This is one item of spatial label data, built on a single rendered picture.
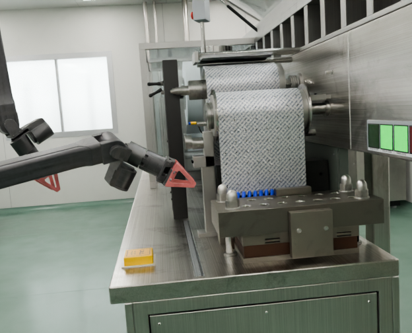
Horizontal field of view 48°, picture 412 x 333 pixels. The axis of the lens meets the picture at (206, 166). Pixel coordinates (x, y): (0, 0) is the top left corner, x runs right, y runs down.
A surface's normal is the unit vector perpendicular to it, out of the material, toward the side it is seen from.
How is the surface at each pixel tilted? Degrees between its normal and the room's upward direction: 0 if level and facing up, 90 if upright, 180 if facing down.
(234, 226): 90
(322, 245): 90
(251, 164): 90
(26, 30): 90
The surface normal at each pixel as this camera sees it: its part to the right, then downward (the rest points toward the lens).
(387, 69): -0.99, 0.07
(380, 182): 0.10, 0.11
